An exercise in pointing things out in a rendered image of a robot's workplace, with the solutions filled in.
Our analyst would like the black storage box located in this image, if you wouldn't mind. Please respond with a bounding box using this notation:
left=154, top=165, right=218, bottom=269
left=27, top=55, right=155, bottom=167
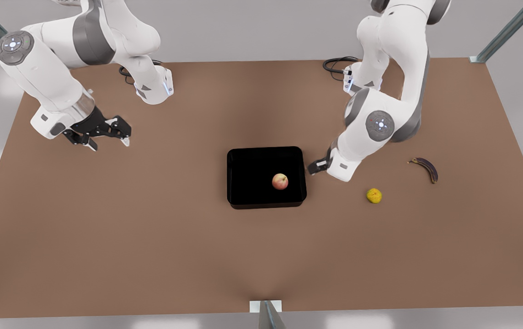
left=226, top=146, right=308, bottom=210

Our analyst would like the dark purple overripe banana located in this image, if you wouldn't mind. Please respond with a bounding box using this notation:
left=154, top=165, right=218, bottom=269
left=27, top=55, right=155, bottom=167
left=407, top=157, right=439, bottom=185

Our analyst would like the black cable loop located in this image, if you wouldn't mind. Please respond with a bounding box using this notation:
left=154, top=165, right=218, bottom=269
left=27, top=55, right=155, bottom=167
left=118, top=59, right=164, bottom=86
left=322, top=56, right=361, bottom=82

